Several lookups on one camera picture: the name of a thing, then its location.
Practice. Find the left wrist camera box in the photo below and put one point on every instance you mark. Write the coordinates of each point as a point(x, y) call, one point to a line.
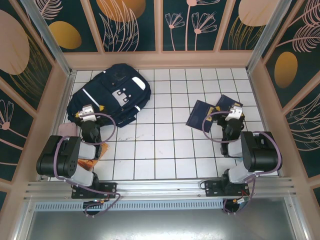
point(87, 113)

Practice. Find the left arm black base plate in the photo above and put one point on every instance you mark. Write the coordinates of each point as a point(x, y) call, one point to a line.
point(110, 190)

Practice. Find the orange book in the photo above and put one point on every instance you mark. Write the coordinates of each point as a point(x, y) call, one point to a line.
point(86, 163)

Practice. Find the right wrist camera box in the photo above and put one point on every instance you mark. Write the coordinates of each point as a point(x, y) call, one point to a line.
point(234, 112)

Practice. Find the aluminium frame post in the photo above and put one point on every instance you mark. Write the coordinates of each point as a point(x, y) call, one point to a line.
point(267, 37)
point(48, 40)

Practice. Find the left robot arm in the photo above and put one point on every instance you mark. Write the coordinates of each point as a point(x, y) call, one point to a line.
point(58, 160)

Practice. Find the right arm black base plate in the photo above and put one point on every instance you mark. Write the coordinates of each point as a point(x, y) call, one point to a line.
point(212, 188)

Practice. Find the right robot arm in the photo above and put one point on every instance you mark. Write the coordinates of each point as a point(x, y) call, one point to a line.
point(262, 152)

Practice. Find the navy book yellow label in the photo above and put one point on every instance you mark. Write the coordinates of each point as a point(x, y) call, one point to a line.
point(197, 115)
point(226, 101)

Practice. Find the navy blue backpack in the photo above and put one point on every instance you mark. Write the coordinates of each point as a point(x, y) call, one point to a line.
point(107, 90)

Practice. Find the aluminium mounting rail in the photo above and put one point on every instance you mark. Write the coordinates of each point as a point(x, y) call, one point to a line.
point(162, 187)

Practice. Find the grey metal sheet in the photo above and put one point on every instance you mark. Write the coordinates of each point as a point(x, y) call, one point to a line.
point(160, 225)

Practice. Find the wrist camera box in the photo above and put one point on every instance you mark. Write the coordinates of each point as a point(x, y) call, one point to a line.
point(87, 113)
point(234, 112)

